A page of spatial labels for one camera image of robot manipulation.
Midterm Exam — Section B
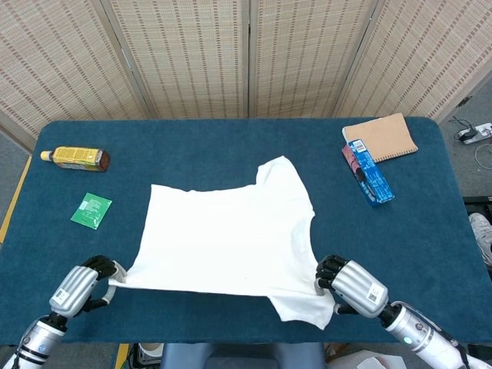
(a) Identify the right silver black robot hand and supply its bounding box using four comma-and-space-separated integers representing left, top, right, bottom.
314, 254, 390, 319

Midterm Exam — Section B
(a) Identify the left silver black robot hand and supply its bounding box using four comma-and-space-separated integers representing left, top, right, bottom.
48, 254, 128, 319

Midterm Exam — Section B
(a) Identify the white T-shirt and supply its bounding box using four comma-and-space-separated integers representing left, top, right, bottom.
108, 155, 336, 331

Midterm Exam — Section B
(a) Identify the white cardboard box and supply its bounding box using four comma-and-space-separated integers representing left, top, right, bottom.
328, 347, 408, 369

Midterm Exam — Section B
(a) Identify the green sachet packet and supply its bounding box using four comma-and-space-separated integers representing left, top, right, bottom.
70, 192, 113, 231

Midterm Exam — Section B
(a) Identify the yellow floor tape strip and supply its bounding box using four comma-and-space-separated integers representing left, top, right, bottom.
0, 155, 32, 244
114, 343, 131, 369

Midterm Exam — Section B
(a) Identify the blue pink cookie box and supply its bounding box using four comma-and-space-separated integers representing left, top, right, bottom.
341, 138, 395, 210

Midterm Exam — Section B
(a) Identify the blue grey robot torso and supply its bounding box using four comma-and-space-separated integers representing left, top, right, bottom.
160, 341, 327, 369

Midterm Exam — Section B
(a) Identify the yellow label tea bottle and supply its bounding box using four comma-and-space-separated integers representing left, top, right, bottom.
40, 145, 111, 173

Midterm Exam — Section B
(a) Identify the white sneaker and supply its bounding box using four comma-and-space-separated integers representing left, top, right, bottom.
468, 212, 492, 267

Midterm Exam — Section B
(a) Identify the black equipment base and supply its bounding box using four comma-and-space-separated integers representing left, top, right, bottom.
462, 195, 492, 216

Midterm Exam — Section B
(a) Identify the brown spiral notebook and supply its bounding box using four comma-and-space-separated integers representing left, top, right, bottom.
341, 112, 419, 164

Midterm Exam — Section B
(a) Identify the blue carpet table cover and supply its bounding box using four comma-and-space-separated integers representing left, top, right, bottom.
0, 117, 492, 345

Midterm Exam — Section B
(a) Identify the white power strip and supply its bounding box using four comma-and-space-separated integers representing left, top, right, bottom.
459, 122, 492, 145

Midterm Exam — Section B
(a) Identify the woven bamboo screen panel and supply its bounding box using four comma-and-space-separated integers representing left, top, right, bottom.
333, 0, 492, 124
248, 0, 381, 118
100, 0, 251, 119
0, 0, 155, 153

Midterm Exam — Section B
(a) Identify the thin white floor cable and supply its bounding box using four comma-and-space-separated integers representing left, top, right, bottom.
474, 142, 492, 170

